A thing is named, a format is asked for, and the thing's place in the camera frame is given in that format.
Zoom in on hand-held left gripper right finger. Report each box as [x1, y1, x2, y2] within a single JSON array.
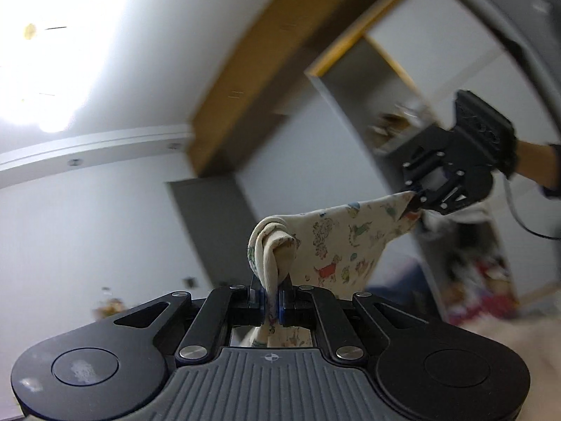
[[277, 278, 432, 362]]

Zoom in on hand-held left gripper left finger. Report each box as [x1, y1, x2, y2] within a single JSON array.
[[114, 274, 266, 362]]

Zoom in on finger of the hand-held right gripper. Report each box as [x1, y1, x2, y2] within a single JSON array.
[[401, 186, 434, 213]]

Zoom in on dog print fitted sheet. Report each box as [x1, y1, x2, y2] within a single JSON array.
[[234, 191, 428, 347]]

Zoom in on person's right forearm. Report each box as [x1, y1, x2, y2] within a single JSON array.
[[511, 140, 561, 198]]

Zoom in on grey door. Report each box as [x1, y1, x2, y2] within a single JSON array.
[[165, 175, 264, 292]]

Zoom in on white wardrobe gold trim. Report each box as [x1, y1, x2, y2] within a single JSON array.
[[304, 0, 561, 316]]

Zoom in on cream fluffy blanket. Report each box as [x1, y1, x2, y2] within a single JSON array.
[[438, 311, 561, 421]]

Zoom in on ceiling lamp with globes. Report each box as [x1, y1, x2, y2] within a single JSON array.
[[0, 0, 145, 134]]

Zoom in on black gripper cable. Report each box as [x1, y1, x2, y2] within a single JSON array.
[[504, 180, 561, 240]]

